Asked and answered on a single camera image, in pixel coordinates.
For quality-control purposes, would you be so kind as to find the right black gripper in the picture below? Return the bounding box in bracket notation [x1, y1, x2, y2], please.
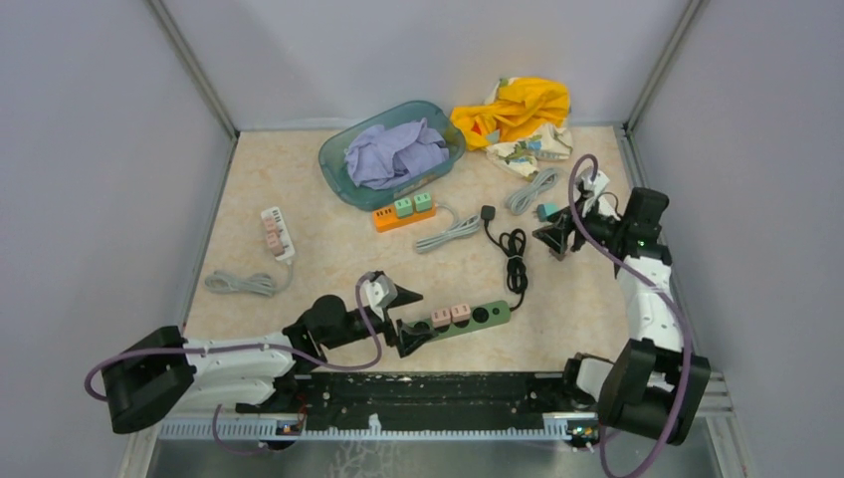
[531, 193, 627, 255]

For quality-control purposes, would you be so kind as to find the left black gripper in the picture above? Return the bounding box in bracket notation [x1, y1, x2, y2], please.
[324, 284, 438, 356]

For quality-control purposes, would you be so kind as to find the teal charger plug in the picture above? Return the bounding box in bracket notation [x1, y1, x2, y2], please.
[535, 202, 559, 222]

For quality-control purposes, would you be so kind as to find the black cable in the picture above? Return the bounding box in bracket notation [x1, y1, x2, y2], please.
[479, 204, 530, 313]

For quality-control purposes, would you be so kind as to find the grey cable of white strip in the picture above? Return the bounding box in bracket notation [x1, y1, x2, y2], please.
[504, 166, 565, 216]

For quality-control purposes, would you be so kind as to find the green power strip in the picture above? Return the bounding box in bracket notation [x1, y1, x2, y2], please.
[414, 301, 512, 341]

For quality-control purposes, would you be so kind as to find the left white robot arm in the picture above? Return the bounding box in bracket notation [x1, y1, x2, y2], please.
[84, 272, 423, 434]

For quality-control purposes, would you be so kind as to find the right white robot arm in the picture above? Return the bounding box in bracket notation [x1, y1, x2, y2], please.
[532, 187, 712, 446]

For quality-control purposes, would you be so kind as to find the green charger plug left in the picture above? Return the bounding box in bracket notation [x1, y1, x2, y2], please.
[393, 197, 415, 219]

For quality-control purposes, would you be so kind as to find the green charger plug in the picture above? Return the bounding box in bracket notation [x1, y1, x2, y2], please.
[412, 192, 434, 213]
[393, 197, 415, 219]

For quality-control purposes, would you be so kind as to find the green charger plug right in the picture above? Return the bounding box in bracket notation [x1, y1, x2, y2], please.
[412, 192, 434, 213]

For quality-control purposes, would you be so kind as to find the cream dinosaur print cloth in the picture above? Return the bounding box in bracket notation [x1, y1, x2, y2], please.
[484, 93, 573, 179]

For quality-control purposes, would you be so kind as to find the orange power strip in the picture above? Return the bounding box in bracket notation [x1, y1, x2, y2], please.
[372, 204, 437, 233]

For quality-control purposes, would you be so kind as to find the yellow cloth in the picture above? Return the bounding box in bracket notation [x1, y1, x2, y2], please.
[450, 77, 571, 150]

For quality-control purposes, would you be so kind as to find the teal plastic basin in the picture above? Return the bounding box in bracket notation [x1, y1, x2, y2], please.
[318, 101, 466, 211]

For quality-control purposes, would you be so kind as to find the purple cloth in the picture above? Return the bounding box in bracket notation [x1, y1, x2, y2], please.
[344, 119, 450, 190]

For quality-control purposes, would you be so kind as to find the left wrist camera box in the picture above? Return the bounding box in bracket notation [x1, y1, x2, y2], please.
[362, 273, 398, 320]

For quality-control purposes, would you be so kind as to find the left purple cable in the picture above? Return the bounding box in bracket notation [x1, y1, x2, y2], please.
[84, 271, 384, 456]

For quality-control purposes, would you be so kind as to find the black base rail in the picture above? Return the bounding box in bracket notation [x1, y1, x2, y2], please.
[235, 371, 602, 448]

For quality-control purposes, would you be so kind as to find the grey cable of green strip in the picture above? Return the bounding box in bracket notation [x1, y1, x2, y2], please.
[413, 202, 486, 255]

